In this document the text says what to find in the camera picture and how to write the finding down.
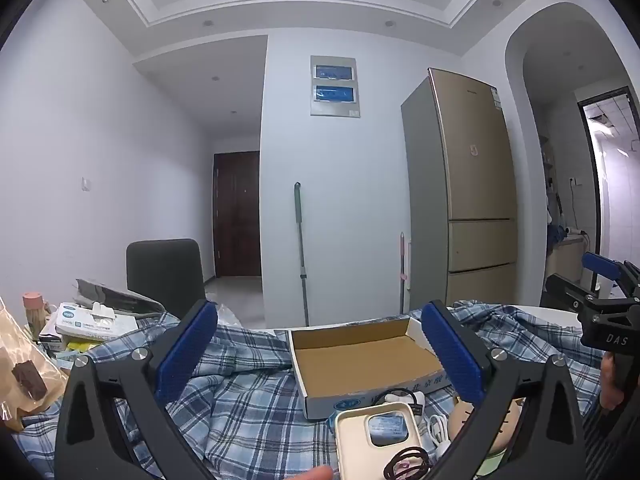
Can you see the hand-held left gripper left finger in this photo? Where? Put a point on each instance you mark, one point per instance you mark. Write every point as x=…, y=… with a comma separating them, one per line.
x=187, y=347

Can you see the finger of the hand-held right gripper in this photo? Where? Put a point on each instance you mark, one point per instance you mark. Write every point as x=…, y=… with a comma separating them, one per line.
x=567, y=290
x=602, y=265

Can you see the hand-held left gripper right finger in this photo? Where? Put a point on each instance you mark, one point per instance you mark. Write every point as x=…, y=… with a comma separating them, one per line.
x=452, y=355

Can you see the clear plastic item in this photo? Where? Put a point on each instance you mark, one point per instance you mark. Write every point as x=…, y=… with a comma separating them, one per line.
x=440, y=435

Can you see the cardboard box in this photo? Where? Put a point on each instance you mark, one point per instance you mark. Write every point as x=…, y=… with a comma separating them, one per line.
x=360, y=360

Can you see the blue packet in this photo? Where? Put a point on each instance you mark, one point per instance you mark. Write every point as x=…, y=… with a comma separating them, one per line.
x=387, y=430

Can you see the light green card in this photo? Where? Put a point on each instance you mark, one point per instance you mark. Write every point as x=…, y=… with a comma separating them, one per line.
x=492, y=464

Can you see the beige phone case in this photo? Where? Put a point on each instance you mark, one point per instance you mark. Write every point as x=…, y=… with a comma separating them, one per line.
x=350, y=442

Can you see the peach soft doll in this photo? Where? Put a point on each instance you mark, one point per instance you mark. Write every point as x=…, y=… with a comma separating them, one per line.
x=509, y=425

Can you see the person's right hand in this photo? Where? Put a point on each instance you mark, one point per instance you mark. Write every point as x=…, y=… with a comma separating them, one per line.
x=609, y=382

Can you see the person's left hand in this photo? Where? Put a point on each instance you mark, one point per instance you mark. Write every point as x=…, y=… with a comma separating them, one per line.
x=315, y=474

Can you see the wooden cabinet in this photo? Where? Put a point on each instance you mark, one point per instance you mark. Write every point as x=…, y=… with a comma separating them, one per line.
x=565, y=260

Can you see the clear crumpled plastic bag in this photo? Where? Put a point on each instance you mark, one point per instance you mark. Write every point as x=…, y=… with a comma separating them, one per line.
x=225, y=317

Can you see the white charger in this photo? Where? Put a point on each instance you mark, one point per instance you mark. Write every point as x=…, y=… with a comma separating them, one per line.
x=419, y=400

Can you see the dark chair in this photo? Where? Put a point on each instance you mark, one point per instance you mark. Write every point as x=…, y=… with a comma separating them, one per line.
x=165, y=275

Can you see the blue plaid cloth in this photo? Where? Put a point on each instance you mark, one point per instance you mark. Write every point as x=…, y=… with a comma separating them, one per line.
x=250, y=410

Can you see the white tissue pack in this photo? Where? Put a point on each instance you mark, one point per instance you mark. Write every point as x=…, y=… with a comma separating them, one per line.
x=82, y=322

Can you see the striped clothing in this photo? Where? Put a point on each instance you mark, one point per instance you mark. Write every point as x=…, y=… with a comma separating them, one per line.
x=592, y=440

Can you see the small white box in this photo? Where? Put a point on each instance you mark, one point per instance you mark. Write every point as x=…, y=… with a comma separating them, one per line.
x=50, y=337

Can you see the gold refrigerator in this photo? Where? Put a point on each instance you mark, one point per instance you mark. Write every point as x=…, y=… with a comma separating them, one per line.
x=475, y=185

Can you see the dark brown door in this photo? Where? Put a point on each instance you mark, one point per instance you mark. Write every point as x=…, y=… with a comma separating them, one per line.
x=237, y=210

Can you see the pink-lid bottle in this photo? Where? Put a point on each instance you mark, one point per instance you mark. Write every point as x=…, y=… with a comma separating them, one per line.
x=34, y=310

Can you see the brown block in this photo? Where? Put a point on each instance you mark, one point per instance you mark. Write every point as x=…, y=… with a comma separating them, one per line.
x=30, y=380

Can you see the translucent plastic bag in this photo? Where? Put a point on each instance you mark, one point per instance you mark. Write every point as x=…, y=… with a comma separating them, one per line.
x=12, y=340

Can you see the grey electrical panel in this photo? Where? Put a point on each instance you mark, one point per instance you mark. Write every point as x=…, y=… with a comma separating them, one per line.
x=335, y=85

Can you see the white light switch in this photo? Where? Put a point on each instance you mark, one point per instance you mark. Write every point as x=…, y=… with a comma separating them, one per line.
x=86, y=183

